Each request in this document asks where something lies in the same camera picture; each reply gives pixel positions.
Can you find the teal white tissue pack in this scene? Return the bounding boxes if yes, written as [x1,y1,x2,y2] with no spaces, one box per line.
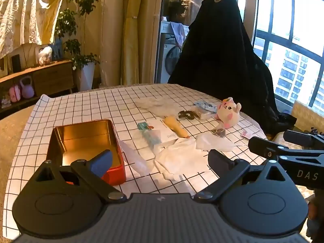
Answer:
[137,117,180,149]

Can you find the wooden sideboard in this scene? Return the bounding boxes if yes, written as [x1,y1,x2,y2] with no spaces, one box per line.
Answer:
[1,60,75,113]

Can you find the pink small case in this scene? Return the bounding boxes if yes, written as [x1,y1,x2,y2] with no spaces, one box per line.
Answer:
[9,84,21,103]

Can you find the dark green scrunchie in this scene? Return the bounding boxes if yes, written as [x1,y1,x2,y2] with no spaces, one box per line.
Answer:
[178,110,199,120]

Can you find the white mesh gauze cloth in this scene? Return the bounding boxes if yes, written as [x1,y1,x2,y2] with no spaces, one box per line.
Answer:
[134,97,184,117]

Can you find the pink white plush toy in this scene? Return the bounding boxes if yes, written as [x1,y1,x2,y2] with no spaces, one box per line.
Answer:
[215,97,242,128]

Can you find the clear plastic bag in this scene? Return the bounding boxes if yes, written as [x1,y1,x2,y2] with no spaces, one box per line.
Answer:
[118,140,153,176]

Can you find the pyramid tea bag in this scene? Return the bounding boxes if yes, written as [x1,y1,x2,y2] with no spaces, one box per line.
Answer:
[211,124,226,138]

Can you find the yellow rubber chicken toy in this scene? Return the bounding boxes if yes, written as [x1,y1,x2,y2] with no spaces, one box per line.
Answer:
[163,116,189,138]

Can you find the cotton swab bag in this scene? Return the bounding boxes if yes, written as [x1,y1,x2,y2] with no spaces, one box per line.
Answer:
[191,105,215,120]

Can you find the red gold metal tin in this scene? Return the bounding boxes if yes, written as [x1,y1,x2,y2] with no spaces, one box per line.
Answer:
[46,120,126,186]

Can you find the white towel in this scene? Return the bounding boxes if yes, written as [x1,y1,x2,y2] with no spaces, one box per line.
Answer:
[154,138,209,182]

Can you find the potted green plant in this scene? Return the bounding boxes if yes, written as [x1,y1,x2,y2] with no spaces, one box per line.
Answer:
[55,0,99,91]

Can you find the white plastic bag on sideboard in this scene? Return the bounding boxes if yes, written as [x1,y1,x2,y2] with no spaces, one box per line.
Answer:
[38,46,52,66]

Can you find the black draped cloth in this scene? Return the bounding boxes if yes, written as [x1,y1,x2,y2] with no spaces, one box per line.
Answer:
[168,0,296,134]

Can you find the blue white wet wipe pack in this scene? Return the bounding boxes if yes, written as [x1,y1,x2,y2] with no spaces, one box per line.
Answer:
[194,100,217,113]

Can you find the white lace hanging cloth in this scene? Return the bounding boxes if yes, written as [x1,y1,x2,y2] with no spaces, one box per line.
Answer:
[1,0,63,58]

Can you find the white black grid tablecloth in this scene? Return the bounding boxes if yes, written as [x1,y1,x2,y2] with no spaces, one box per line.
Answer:
[1,84,266,240]

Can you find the yellow curtain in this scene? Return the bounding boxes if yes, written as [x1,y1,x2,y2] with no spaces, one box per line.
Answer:
[100,0,162,87]

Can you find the purple kettlebell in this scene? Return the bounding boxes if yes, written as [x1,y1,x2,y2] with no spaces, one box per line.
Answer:
[20,76,35,99]

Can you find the red white small sachet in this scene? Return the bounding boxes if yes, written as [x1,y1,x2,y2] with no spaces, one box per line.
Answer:
[241,129,253,140]

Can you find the white front-load washing machine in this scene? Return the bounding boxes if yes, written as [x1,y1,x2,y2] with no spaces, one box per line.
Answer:
[154,20,181,83]

